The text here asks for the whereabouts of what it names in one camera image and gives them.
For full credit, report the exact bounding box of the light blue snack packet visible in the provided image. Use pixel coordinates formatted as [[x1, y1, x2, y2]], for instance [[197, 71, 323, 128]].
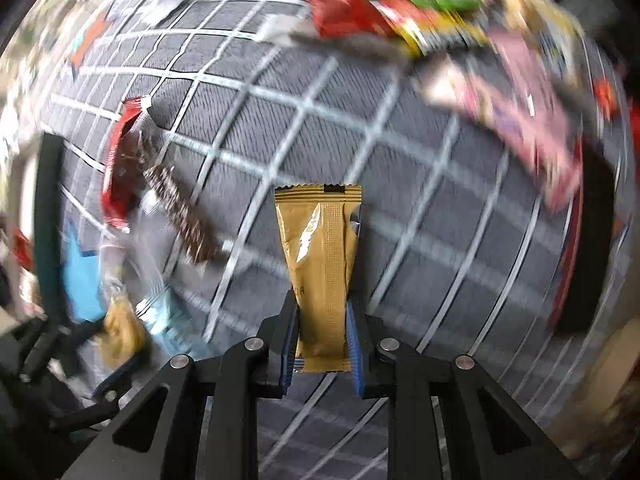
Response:
[[134, 286, 210, 361]]

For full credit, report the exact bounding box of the golden brown snack packet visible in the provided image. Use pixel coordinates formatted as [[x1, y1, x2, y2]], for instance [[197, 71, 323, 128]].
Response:
[[274, 184, 362, 373]]

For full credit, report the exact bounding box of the red snack bar packet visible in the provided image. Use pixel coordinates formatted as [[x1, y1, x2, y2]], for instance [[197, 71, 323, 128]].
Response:
[[100, 96, 151, 233]]

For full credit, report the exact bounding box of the clear wrapped nut bar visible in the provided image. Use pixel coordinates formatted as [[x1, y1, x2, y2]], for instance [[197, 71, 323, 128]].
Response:
[[99, 295, 146, 370]]

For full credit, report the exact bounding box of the clear wrapped chocolate roll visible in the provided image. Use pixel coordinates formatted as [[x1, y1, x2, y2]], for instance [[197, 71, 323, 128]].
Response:
[[143, 164, 221, 264]]

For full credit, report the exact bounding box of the long pink snack bar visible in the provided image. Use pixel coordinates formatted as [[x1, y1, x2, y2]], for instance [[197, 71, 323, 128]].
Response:
[[416, 56, 582, 212]]

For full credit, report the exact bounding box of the grey grid patterned carpet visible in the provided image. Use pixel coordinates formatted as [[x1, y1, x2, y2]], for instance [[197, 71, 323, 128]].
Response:
[[29, 0, 637, 480]]

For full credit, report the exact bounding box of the pink swirl snack packet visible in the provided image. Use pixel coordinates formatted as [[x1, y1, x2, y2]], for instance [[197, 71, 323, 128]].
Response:
[[488, 28, 568, 130]]

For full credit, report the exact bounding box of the small red candy packet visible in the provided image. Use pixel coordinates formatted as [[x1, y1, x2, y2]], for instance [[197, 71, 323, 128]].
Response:
[[593, 77, 620, 122]]

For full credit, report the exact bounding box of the cream blue snack bag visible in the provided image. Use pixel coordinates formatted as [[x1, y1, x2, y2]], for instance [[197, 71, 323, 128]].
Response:
[[501, 0, 584, 88]]

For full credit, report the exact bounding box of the red yellow snack bag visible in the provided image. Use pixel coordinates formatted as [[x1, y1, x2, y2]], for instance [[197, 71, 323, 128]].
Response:
[[371, 0, 489, 58]]

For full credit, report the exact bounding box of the clear wrapped chocolate stick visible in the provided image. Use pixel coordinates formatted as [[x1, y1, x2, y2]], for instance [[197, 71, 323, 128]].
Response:
[[254, 14, 410, 66]]

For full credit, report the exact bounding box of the small red snack packet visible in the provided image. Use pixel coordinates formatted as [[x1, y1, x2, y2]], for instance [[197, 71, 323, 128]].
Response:
[[304, 0, 395, 39]]

